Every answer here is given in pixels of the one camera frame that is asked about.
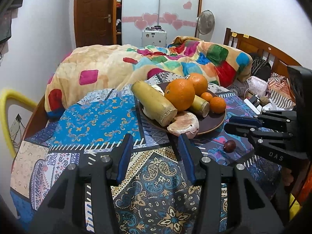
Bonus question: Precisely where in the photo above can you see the pink dotted cloth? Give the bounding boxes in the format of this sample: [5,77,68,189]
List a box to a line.
[249,76,269,98]

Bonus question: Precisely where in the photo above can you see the colourful patchwork blanket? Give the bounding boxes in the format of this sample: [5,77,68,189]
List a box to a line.
[44,36,253,119]

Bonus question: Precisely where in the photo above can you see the person's right hand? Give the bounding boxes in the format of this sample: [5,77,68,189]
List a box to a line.
[282,168,294,193]

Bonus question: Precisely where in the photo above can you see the wooden bed headboard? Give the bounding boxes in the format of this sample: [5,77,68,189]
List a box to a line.
[223,27,303,89]

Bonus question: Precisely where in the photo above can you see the white metal case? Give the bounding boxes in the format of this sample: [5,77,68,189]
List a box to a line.
[142,27,168,47]

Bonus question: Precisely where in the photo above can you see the yellow foam tube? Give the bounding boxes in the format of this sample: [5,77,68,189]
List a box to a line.
[0,89,37,159]

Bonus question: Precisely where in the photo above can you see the brown wooden door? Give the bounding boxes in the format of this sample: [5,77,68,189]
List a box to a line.
[74,0,115,48]

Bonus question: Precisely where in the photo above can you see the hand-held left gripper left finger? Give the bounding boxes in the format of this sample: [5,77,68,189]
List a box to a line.
[29,134,134,234]

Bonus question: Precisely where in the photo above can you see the blue patterned bedsheet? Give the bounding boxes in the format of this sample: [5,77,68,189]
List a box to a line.
[10,71,289,234]

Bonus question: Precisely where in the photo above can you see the white power strip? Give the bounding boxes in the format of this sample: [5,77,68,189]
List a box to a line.
[244,95,263,114]

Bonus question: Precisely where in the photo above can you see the long yellow sugarcane piece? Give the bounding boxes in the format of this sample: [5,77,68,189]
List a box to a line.
[132,80,178,127]

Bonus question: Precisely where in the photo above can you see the standing electric fan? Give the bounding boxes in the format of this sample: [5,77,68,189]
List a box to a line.
[195,10,215,41]

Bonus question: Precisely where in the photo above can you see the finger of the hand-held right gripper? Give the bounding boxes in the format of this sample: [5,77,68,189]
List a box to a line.
[224,123,294,143]
[229,110,297,128]

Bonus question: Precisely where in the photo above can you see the wooden wardrobe with glass doors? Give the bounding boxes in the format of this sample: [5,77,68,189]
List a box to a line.
[113,0,204,47]

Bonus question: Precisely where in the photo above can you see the small black wall monitor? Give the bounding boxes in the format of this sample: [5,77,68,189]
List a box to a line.
[0,10,12,43]

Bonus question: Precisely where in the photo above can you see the wooden bed side rail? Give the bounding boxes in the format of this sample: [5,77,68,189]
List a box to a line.
[23,95,50,142]

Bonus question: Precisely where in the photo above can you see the black striped bag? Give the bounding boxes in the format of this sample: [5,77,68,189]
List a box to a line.
[251,58,272,81]

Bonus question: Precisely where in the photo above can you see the dark purple passion fruit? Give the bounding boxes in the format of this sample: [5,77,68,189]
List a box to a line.
[224,140,237,153]

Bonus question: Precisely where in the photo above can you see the purple round plate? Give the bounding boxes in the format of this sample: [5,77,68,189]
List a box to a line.
[138,82,227,136]

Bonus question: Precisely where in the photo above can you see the peeled pomelo piece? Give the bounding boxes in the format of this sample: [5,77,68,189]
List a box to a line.
[167,112,200,137]
[142,84,166,120]

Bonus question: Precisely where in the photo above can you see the short yellow sugarcane piece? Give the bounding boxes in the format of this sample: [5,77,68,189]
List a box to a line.
[190,95,210,117]

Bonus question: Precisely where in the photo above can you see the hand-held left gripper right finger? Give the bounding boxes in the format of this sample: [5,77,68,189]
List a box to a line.
[178,134,285,234]

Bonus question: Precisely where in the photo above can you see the large orange with sticker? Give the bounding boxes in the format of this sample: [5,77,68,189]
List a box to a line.
[186,73,208,97]

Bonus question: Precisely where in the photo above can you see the striped brown cloth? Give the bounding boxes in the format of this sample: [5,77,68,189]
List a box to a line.
[268,75,297,108]

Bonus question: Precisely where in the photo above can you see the small tangerine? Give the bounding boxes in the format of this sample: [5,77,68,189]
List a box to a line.
[210,97,227,114]
[200,91,214,103]

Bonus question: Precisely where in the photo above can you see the large plain orange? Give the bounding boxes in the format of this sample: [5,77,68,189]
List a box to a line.
[164,78,195,113]

